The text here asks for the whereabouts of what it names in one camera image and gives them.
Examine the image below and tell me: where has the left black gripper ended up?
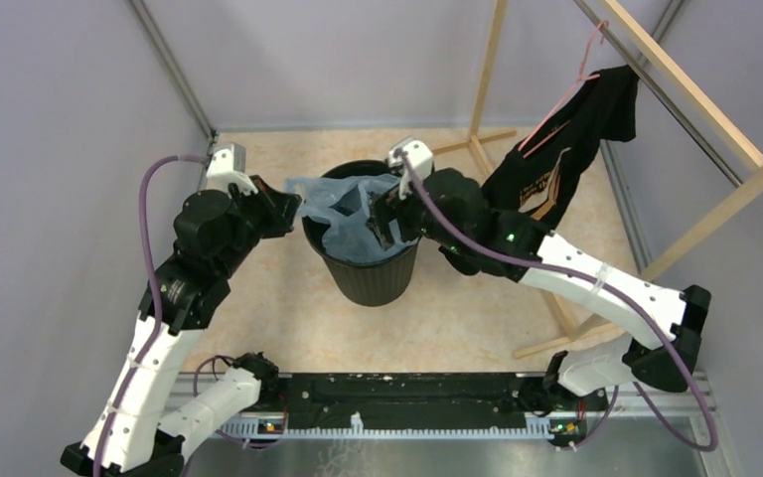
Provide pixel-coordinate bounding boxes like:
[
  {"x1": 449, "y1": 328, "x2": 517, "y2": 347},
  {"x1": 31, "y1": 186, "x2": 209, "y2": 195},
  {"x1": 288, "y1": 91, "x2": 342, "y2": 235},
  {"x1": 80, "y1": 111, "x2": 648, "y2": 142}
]
[{"x1": 217, "y1": 173, "x2": 303, "y2": 276}]

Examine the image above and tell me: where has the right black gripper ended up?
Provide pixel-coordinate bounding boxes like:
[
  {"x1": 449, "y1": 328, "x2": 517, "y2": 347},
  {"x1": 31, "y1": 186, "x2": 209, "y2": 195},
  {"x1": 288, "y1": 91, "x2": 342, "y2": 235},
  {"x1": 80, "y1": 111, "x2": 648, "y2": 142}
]
[{"x1": 365, "y1": 172, "x2": 469, "y2": 258}]

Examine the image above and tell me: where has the light blue plastic trash bag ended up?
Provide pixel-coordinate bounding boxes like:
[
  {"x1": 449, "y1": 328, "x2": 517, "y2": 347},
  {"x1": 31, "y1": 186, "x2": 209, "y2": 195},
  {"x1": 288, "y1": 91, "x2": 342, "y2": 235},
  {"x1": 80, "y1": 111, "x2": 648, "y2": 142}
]
[{"x1": 284, "y1": 174, "x2": 418, "y2": 264}]

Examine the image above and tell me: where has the black plastic trash bin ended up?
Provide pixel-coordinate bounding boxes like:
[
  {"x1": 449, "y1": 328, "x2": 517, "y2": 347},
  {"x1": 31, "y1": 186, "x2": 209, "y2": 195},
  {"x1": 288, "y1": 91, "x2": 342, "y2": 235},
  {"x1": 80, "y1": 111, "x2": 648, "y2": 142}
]
[{"x1": 301, "y1": 159, "x2": 421, "y2": 308}]

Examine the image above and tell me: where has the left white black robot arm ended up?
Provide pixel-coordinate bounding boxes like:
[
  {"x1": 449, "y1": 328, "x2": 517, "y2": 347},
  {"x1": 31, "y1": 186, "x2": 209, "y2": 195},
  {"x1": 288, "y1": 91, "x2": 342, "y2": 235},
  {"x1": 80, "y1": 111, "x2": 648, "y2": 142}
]
[{"x1": 61, "y1": 176, "x2": 302, "y2": 476}]

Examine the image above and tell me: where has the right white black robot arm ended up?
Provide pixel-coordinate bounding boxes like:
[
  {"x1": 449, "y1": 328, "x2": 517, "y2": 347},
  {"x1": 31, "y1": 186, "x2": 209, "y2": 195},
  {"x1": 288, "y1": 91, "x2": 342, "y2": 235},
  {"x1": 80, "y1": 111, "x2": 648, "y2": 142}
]
[{"x1": 368, "y1": 169, "x2": 711, "y2": 409}]

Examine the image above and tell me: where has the black printed t-shirt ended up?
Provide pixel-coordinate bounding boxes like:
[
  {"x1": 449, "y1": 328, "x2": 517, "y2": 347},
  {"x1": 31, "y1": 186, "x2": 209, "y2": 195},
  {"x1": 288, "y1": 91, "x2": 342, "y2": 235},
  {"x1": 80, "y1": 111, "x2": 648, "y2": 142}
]
[{"x1": 443, "y1": 65, "x2": 640, "y2": 278}]

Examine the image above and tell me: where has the pink clothes hanger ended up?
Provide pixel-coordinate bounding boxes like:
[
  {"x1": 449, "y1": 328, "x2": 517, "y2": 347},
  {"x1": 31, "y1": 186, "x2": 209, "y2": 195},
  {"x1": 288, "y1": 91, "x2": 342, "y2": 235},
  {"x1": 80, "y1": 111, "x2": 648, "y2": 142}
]
[{"x1": 517, "y1": 20, "x2": 609, "y2": 152}]

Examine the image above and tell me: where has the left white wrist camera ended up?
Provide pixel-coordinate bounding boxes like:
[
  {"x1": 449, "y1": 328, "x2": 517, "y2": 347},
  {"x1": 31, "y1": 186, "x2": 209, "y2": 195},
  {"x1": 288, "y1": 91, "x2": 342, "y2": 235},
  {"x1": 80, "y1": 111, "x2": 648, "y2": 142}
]
[{"x1": 206, "y1": 142, "x2": 258, "y2": 196}]

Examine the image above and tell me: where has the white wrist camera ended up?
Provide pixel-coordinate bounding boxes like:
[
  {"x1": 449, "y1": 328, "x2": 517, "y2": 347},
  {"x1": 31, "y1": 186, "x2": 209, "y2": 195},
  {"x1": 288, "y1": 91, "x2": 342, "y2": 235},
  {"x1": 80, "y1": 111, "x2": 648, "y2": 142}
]
[
  {"x1": 206, "y1": 142, "x2": 258, "y2": 196},
  {"x1": 384, "y1": 136, "x2": 434, "y2": 200}
]

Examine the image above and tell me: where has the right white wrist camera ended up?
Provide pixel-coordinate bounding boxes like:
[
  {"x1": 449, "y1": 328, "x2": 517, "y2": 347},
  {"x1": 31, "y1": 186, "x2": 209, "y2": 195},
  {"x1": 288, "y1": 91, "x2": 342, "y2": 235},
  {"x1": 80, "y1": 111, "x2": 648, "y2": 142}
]
[{"x1": 384, "y1": 136, "x2": 434, "y2": 200}]

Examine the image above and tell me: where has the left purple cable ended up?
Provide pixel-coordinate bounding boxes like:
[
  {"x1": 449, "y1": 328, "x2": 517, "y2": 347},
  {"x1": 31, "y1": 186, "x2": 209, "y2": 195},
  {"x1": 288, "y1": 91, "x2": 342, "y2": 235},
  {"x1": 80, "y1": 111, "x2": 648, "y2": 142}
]
[{"x1": 91, "y1": 154, "x2": 287, "y2": 477}]

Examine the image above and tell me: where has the purple cable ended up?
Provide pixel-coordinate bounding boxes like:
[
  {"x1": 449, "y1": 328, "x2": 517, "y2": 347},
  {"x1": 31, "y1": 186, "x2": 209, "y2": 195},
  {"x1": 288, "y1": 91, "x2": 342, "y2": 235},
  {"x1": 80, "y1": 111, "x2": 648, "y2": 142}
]
[
  {"x1": 91, "y1": 154, "x2": 287, "y2": 477},
  {"x1": 399, "y1": 149, "x2": 719, "y2": 454}
]

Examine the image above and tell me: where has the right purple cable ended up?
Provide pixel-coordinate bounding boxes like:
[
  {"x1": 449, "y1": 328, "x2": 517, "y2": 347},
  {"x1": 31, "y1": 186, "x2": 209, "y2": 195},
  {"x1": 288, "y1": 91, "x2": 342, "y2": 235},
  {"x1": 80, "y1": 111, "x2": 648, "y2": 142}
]
[{"x1": 399, "y1": 149, "x2": 719, "y2": 454}]

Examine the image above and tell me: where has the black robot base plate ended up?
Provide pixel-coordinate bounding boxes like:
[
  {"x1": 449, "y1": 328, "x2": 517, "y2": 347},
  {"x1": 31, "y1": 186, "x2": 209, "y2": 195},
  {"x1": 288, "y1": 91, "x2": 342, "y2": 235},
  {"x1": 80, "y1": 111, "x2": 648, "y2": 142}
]
[{"x1": 247, "y1": 373, "x2": 580, "y2": 431}]

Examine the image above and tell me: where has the grey cable duct rail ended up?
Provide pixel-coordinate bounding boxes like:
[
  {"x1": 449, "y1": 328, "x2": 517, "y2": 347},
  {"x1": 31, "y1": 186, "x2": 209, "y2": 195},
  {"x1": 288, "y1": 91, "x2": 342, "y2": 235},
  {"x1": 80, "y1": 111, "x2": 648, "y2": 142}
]
[{"x1": 220, "y1": 414, "x2": 554, "y2": 440}]

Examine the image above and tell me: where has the metal clothes rail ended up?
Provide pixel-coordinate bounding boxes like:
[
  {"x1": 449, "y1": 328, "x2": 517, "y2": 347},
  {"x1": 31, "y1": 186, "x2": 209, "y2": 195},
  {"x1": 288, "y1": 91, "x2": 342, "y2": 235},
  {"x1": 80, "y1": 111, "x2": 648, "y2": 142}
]
[{"x1": 575, "y1": 1, "x2": 752, "y2": 188}]

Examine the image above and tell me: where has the wooden clothes rack frame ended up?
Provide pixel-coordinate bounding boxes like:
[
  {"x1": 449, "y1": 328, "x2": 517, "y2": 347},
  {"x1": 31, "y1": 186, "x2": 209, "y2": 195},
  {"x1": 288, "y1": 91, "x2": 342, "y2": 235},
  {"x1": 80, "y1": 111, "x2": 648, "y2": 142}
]
[{"x1": 429, "y1": 1, "x2": 763, "y2": 392}]

